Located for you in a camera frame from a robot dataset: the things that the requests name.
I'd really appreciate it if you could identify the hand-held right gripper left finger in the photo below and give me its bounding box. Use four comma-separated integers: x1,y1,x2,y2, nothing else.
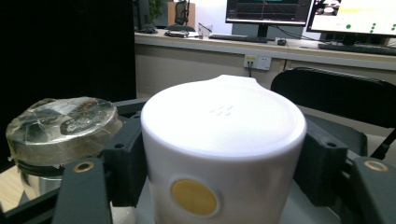
102,113,148,208

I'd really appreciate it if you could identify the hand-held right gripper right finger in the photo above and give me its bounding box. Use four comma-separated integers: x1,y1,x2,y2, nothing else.
293,119,348,208

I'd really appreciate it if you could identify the white jug with yellow dot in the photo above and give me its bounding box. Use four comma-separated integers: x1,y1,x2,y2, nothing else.
140,74,308,224

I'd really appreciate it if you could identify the tape-wrapped metal jar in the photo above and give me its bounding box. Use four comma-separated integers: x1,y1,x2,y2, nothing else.
5,96,124,188

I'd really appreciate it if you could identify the black folding chair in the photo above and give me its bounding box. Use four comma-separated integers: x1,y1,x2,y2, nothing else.
270,66,396,161

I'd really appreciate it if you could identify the long beige counter desk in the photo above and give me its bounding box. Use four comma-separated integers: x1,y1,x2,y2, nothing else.
134,29,396,72

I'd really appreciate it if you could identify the black keyboard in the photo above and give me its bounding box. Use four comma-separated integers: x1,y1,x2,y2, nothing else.
317,42,396,57
207,33,269,44

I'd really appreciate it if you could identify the black curtain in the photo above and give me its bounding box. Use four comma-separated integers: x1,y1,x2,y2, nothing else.
0,0,137,164

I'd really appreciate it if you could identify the small clear plastic holder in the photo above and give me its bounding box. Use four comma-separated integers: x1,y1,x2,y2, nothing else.
197,21,214,40

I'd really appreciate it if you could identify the green potted plant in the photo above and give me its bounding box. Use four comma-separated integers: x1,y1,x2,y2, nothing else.
148,0,166,23

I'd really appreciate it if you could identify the white-screen computer monitor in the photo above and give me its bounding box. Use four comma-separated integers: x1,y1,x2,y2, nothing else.
305,0,396,46

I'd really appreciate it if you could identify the black office chair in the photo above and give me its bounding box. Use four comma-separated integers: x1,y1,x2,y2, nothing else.
165,0,196,33

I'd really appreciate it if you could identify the dark-screen computer monitor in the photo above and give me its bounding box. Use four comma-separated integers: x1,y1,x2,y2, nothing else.
225,0,313,39

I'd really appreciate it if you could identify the white wall socket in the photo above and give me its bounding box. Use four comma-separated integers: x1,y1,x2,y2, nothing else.
243,53,273,71

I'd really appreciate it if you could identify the coiled black cable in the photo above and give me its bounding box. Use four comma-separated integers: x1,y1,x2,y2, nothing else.
163,29,191,39

